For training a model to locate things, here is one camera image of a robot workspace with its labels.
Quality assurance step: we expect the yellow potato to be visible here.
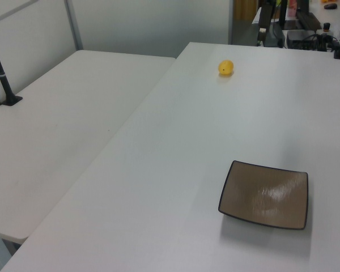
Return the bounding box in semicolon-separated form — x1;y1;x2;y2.
218;58;235;76

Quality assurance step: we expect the brown square ceramic plate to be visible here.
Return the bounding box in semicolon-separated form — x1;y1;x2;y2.
217;160;309;231

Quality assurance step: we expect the grey metal pillar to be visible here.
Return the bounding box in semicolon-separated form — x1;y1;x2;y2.
228;0;235;45

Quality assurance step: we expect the black electronics box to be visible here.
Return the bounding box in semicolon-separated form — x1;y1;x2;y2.
287;29;318;49

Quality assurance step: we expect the black monitor stand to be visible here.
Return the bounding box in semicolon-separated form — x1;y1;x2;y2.
279;0;289;30

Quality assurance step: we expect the dark brown tray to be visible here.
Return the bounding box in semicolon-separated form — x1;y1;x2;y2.
296;12;323;31

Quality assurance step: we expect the black camera stand pole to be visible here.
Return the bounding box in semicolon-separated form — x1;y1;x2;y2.
0;28;23;107

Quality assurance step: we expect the black cable bundle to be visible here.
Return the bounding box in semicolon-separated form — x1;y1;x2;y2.
311;32;338;52

